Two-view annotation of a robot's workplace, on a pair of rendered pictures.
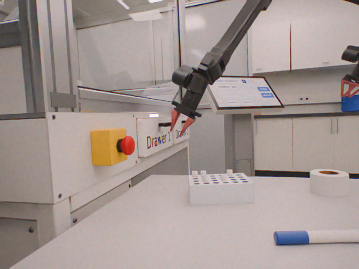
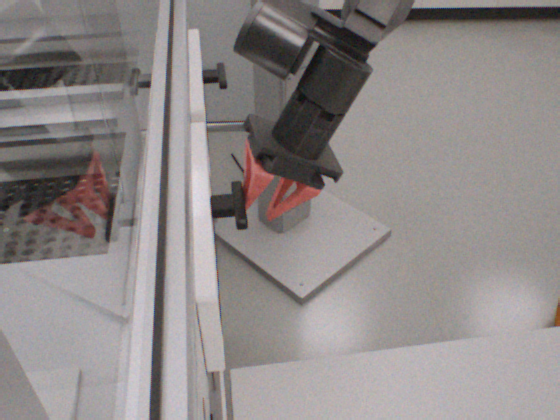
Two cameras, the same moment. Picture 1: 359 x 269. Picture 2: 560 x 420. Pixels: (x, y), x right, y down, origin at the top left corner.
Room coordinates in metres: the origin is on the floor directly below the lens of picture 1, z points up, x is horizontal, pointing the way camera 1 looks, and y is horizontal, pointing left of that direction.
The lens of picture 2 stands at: (0.41, 0.17, 1.26)
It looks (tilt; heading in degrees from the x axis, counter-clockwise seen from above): 39 degrees down; 337
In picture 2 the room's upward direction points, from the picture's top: straight up
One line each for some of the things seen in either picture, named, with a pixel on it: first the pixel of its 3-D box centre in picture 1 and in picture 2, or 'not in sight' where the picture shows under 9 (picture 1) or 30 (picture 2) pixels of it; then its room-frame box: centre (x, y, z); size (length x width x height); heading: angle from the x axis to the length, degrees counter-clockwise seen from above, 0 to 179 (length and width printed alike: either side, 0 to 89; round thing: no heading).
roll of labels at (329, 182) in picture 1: (328, 182); not in sight; (0.51, -0.31, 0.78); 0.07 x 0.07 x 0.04
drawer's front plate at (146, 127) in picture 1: (157, 134); (205, 230); (0.84, 0.07, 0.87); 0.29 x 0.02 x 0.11; 165
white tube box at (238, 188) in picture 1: (218, 187); not in sight; (0.51, -0.08, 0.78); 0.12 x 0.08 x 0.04; 90
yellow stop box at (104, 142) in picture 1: (111, 145); not in sight; (0.51, 0.14, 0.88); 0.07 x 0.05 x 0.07; 165
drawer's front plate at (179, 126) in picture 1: (180, 128); (198, 96); (1.14, -0.01, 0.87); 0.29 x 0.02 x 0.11; 165
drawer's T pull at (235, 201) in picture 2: (164, 124); (227, 205); (0.83, 0.05, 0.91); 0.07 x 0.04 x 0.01; 165
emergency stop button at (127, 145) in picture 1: (125, 145); not in sight; (0.50, 0.11, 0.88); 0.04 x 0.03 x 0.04; 165
